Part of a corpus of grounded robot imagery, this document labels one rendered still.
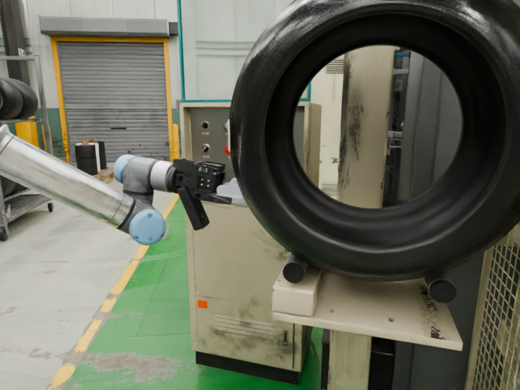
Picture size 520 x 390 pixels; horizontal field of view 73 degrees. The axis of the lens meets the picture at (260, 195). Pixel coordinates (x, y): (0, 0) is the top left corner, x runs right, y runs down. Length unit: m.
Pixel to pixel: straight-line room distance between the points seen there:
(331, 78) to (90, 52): 7.43
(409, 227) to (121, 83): 9.56
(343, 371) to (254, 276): 0.54
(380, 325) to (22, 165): 0.74
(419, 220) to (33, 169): 0.84
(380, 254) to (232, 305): 1.11
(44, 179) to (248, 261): 1.01
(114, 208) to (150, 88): 9.24
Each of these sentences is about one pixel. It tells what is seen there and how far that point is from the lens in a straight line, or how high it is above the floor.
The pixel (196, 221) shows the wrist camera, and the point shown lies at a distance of 0.86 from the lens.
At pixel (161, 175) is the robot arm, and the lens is 0.86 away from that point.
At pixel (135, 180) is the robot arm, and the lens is 0.91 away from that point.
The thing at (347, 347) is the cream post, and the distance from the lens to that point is 1.26.
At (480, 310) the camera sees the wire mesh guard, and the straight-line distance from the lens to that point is 1.22.
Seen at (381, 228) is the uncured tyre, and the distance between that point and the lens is 0.95.
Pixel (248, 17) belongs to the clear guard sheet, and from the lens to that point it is 1.52.
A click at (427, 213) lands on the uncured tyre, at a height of 0.99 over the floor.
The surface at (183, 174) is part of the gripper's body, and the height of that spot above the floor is 1.08.
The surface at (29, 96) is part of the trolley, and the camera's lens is 4.99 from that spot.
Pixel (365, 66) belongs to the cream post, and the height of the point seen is 1.35.
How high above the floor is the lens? 1.22
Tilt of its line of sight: 13 degrees down
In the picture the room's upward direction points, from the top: straight up
